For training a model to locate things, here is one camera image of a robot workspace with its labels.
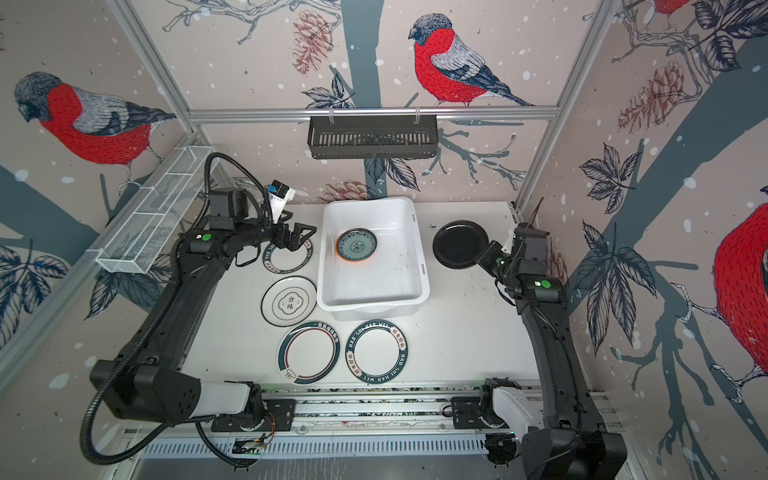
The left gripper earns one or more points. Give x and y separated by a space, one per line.
283 241

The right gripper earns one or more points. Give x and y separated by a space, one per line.
487 259

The orange plate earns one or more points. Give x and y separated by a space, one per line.
339 255

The white plate green lettered rim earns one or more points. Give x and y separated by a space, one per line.
376 352

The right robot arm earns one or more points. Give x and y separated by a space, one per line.
570 439

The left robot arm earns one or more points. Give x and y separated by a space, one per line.
145 382

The white plastic bin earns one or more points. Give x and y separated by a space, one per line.
372 263

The white plate dark lettered rim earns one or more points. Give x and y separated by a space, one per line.
284 261

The white plate black line pattern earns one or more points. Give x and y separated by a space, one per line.
289 301

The white plate green red rim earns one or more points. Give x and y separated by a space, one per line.
308 353

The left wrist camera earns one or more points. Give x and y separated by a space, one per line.
279 194

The black wall basket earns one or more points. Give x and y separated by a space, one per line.
373 137

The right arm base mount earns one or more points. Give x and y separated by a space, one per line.
474 413

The white wire mesh basket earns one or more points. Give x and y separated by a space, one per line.
141 238

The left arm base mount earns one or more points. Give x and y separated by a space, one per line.
271 416

